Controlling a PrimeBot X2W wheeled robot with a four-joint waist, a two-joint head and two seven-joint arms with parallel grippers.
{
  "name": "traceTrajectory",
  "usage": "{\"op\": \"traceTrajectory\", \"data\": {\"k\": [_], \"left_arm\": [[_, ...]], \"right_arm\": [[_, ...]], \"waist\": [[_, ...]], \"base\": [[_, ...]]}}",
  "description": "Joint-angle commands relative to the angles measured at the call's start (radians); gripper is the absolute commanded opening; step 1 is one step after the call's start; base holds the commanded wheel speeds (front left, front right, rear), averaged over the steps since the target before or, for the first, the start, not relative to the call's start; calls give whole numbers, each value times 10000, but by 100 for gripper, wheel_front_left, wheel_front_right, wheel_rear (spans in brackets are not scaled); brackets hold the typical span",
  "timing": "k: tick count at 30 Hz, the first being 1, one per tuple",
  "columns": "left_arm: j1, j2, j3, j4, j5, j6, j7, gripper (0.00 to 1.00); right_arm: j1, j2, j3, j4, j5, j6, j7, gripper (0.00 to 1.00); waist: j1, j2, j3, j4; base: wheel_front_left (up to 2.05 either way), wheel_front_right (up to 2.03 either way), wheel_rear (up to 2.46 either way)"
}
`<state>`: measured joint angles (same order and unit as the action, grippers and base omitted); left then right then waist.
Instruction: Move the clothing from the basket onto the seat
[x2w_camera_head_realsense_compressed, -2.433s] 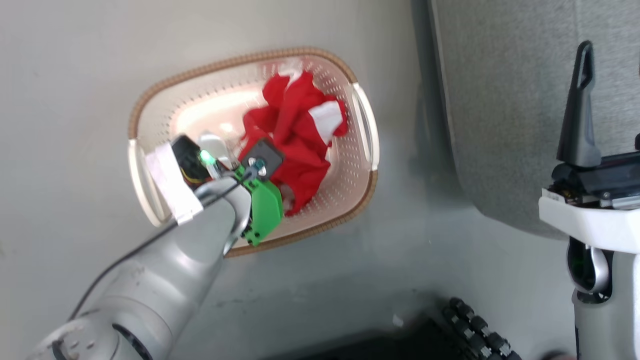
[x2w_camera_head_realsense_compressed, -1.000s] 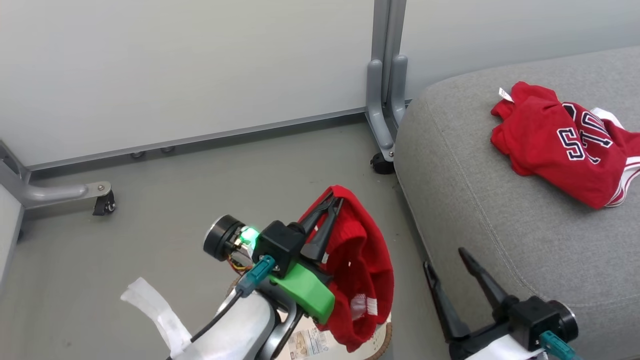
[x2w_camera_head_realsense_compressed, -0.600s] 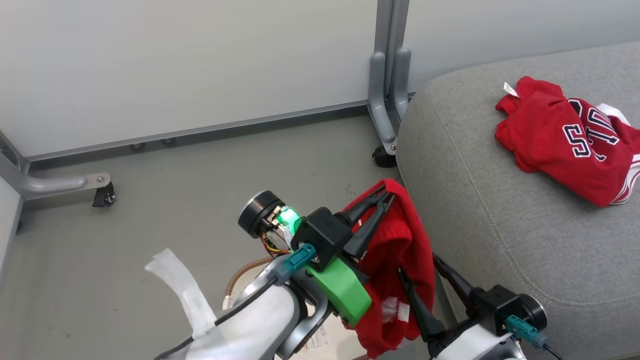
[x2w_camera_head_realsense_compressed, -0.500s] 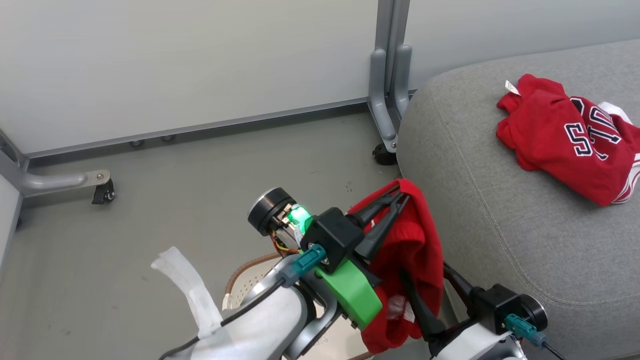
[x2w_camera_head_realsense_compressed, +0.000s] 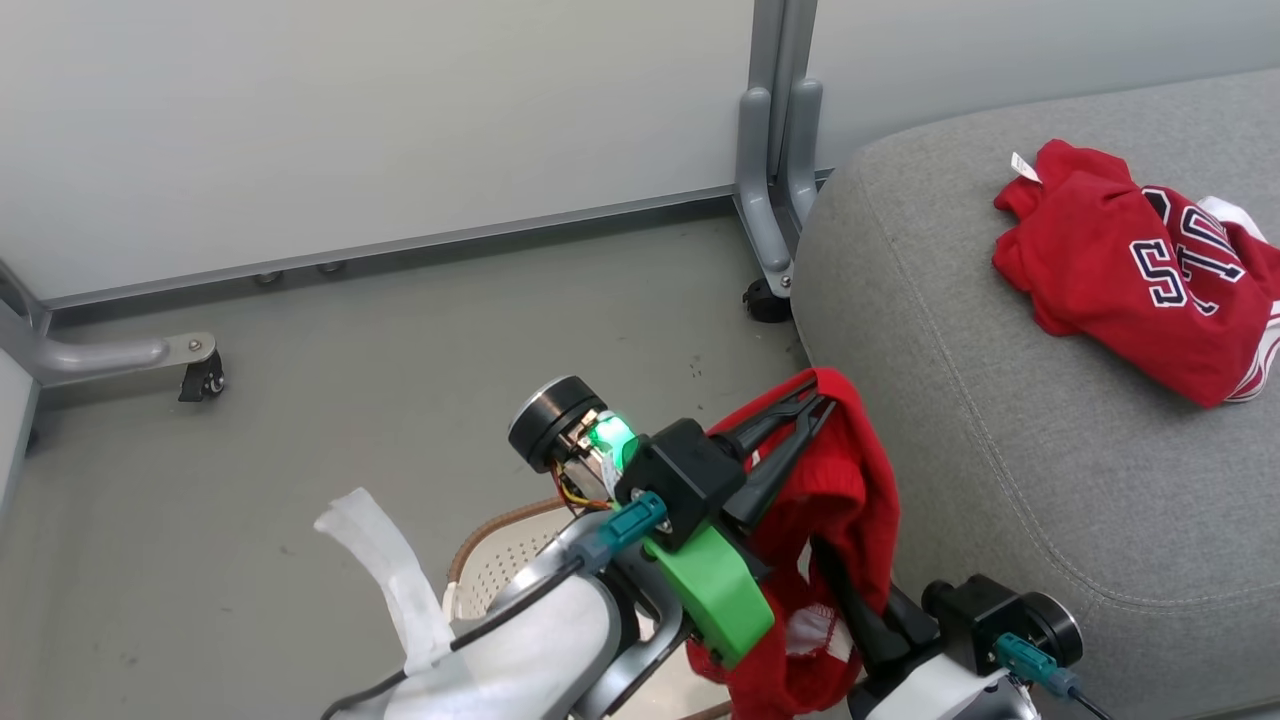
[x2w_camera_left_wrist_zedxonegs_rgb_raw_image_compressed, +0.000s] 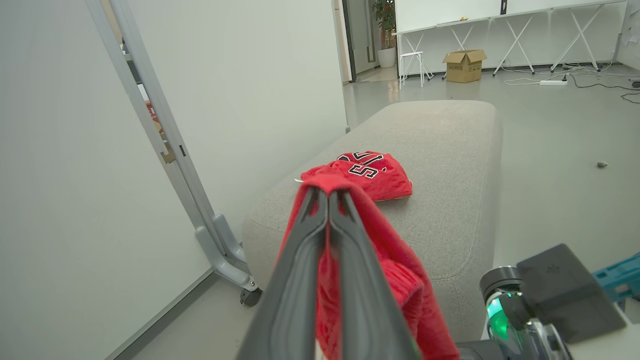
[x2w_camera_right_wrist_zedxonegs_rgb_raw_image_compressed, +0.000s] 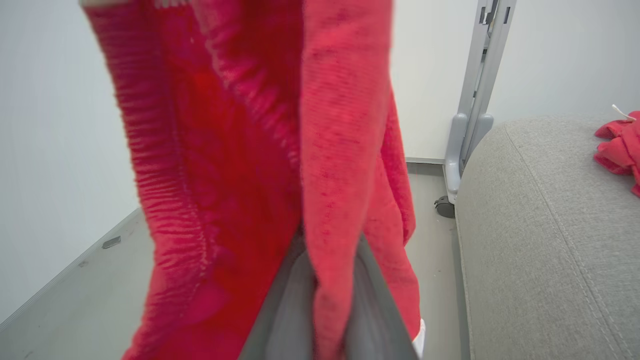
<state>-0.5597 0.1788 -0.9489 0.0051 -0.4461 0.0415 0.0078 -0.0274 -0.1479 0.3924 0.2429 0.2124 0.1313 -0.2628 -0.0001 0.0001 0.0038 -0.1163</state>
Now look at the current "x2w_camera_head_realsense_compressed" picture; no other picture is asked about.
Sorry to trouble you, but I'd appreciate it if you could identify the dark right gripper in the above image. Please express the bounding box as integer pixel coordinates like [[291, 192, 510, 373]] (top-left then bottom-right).
[[812, 538, 941, 701]]

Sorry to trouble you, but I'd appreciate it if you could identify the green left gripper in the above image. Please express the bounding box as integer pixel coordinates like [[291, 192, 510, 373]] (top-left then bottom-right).
[[645, 380, 837, 668]]

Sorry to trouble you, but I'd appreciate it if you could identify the red knit sweater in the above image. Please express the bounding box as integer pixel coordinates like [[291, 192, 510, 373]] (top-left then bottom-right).
[[685, 367, 901, 720]]

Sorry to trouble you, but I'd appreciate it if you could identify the red white sports jersey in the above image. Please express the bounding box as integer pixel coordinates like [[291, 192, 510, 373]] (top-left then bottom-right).
[[992, 138, 1280, 409]]

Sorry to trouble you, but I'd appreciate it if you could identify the grey fabric sofa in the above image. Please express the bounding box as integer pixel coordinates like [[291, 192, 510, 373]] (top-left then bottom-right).
[[790, 68, 1280, 720]]

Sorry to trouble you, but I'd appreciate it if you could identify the black caster wheel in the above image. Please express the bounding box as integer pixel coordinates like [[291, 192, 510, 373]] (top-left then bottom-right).
[[178, 350, 226, 403], [742, 278, 793, 324]]

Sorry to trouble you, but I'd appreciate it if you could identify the beige perforated laundry basket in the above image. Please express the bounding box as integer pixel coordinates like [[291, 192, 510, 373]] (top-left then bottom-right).
[[443, 497, 736, 720]]

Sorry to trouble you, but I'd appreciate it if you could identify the white fabric strip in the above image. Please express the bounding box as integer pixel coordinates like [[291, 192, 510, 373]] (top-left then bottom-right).
[[313, 487, 461, 676]]

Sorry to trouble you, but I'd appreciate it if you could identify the grey metal partition foot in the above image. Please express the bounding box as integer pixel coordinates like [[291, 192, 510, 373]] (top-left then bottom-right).
[[0, 258, 216, 386]]

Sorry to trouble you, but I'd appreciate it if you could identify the black cable teal connector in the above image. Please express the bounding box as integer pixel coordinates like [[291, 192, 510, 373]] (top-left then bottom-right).
[[993, 632, 1113, 720], [320, 490, 671, 720]]

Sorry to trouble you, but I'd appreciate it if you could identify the grey partition bottom rail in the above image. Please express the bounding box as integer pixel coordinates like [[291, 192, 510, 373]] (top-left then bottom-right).
[[40, 183, 741, 311]]

